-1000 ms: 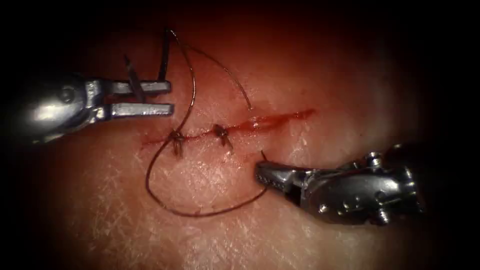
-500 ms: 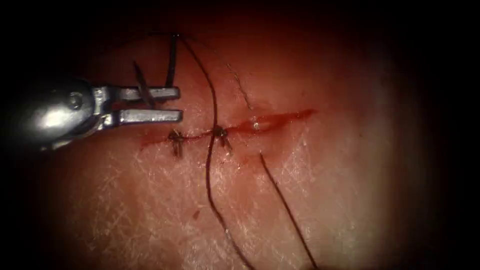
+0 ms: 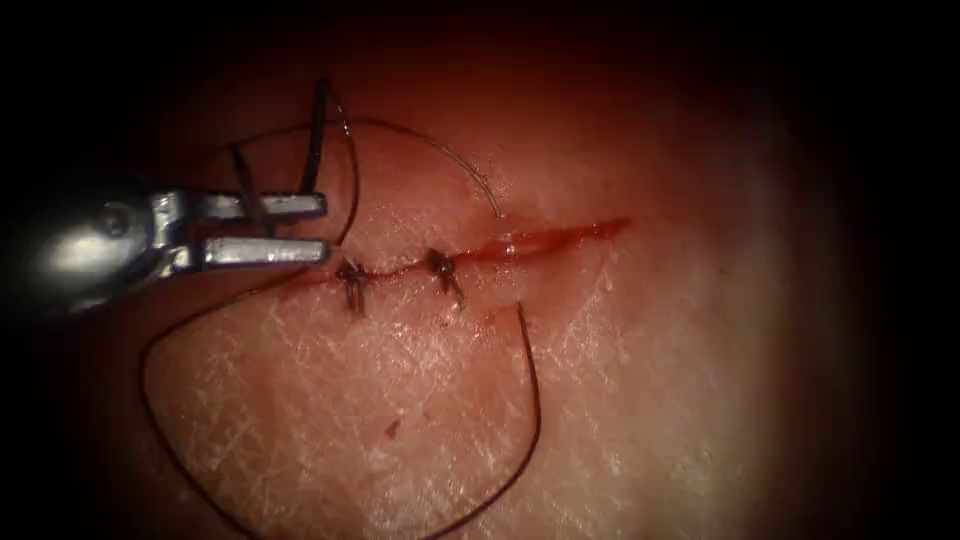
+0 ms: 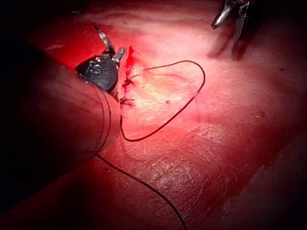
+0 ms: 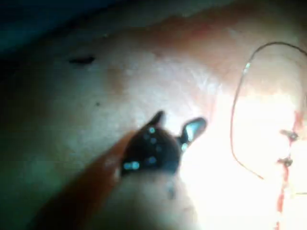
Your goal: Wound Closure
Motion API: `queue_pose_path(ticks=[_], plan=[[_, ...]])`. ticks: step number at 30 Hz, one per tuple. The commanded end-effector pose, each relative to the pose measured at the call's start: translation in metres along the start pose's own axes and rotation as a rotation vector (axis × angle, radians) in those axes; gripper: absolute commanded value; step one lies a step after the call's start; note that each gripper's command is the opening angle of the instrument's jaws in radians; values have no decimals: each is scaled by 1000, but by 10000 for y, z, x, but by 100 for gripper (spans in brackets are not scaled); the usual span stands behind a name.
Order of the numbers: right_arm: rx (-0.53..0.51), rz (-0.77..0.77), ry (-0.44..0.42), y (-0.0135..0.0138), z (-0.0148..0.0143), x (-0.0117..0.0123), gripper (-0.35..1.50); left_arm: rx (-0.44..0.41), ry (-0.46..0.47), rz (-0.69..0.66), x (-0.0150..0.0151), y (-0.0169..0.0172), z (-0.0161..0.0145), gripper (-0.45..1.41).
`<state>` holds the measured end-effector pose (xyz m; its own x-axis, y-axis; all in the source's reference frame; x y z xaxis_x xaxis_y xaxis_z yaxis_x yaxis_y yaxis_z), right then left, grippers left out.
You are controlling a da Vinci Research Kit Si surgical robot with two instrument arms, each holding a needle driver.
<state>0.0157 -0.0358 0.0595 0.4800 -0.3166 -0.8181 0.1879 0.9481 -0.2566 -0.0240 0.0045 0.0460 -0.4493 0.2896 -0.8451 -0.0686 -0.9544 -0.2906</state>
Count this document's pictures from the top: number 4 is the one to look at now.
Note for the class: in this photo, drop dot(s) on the left arm needle driver jaw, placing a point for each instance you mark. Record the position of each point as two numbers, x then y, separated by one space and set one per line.
120 54
104 38

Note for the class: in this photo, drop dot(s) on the right arm needle driver jaw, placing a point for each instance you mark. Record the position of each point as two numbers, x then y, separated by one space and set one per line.
241 22
221 16

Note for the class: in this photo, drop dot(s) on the right arm needle driver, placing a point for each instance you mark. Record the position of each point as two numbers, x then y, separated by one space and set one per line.
236 2

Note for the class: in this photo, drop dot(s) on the left arm needle driver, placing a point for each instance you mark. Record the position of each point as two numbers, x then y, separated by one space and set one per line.
100 72

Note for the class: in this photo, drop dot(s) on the black thread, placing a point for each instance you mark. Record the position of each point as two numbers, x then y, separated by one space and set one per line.
204 77

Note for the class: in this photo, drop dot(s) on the dark left arm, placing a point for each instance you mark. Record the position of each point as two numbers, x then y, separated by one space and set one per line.
60 107

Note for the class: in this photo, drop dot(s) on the black stitching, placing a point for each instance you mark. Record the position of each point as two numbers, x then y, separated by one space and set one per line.
128 82

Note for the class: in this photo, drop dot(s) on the tissue pad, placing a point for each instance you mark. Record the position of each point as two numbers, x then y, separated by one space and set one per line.
216 119

